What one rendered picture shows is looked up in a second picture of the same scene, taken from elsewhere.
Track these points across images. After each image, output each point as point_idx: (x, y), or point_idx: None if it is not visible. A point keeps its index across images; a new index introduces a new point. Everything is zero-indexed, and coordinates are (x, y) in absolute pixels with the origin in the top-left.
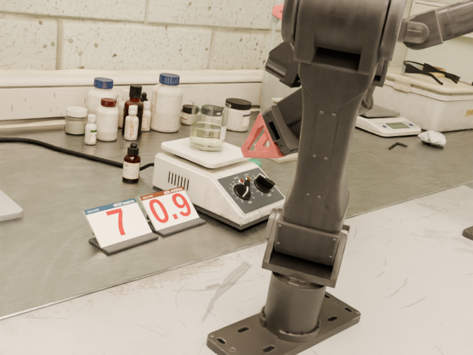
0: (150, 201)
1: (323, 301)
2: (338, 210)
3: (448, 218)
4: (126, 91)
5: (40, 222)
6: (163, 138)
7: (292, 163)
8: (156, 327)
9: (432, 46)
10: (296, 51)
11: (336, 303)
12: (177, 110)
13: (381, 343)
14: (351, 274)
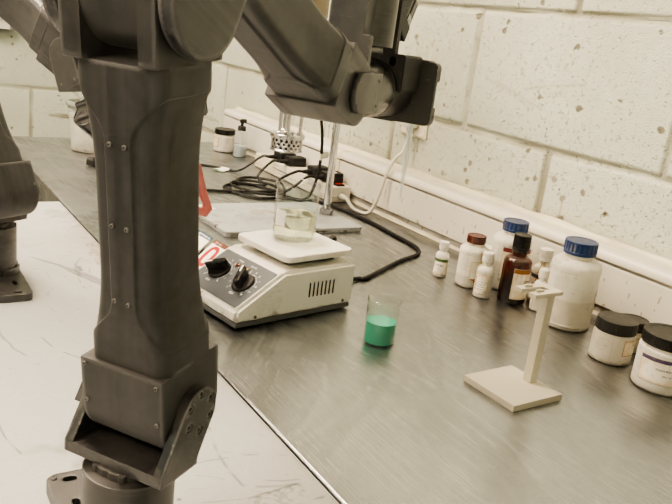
0: (215, 247)
1: (9, 288)
2: None
3: (212, 491)
4: (540, 248)
5: (213, 239)
6: (508, 315)
7: (474, 394)
8: (37, 246)
9: (273, 102)
10: None
11: (1, 292)
12: None
13: None
14: (59, 326)
